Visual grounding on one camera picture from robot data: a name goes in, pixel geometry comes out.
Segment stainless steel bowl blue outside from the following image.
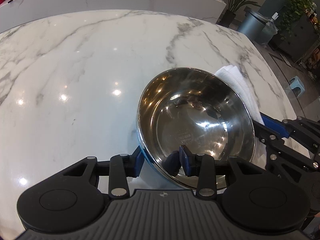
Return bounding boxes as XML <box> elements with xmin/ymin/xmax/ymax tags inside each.
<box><xmin>137</xmin><ymin>68</ymin><xmax>255</xmax><ymax>189</ymax></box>

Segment small blue plastic stool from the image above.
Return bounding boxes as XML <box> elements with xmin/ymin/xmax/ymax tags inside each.
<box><xmin>289</xmin><ymin>76</ymin><xmax>305</xmax><ymax>98</ymax></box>

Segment potted green leafy plant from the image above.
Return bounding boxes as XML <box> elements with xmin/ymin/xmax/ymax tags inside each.
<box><xmin>219</xmin><ymin>0</ymin><xmax>261</xmax><ymax>28</ymax></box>

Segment marble tv cabinet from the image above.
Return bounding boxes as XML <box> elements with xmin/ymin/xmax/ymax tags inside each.
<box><xmin>1</xmin><ymin>0</ymin><xmax>226</xmax><ymax>31</ymax></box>

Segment grey pedal trash bin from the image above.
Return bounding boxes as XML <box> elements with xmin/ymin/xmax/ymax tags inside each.
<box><xmin>236</xmin><ymin>9</ymin><xmax>268</xmax><ymax>41</ymax></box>

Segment dark grey side cabinet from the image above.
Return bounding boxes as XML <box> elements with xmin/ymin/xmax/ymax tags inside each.
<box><xmin>271</xmin><ymin>14</ymin><xmax>319</xmax><ymax>62</ymax></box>

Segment climbing green vine plant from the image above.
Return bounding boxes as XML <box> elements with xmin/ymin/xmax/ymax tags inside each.
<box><xmin>277</xmin><ymin>0</ymin><xmax>317</xmax><ymax>40</ymax></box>

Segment white cloth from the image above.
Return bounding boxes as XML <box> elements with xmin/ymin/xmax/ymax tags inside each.
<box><xmin>215</xmin><ymin>65</ymin><xmax>264</xmax><ymax>125</ymax></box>

